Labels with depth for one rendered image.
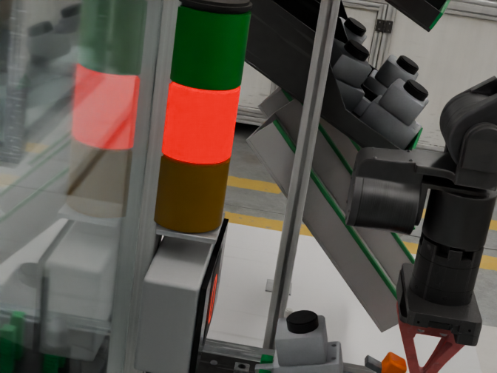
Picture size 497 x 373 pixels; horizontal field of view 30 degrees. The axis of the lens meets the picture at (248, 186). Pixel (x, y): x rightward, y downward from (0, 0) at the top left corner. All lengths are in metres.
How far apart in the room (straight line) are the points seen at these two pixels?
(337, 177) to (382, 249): 0.11
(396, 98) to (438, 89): 3.81
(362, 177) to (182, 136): 0.25
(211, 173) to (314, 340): 0.30
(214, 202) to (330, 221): 0.47
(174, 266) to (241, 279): 0.85
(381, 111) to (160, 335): 0.54
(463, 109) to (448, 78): 4.08
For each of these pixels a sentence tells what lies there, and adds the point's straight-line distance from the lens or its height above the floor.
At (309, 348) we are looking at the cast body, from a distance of 0.88.
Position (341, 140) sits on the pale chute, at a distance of 1.33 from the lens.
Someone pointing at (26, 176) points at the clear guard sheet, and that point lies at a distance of 0.35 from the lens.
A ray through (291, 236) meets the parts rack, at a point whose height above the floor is 1.09.
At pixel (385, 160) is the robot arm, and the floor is 1.27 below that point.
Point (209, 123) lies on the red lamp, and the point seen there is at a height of 1.34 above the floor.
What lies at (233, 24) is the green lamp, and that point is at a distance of 0.59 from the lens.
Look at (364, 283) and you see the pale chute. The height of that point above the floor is 1.05.
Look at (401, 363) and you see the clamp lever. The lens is 0.91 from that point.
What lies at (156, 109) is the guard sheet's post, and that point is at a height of 1.34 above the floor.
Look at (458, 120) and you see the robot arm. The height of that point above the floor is 1.32.
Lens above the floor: 1.52
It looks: 21 degrees down
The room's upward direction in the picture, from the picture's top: 9 degrees clockwise
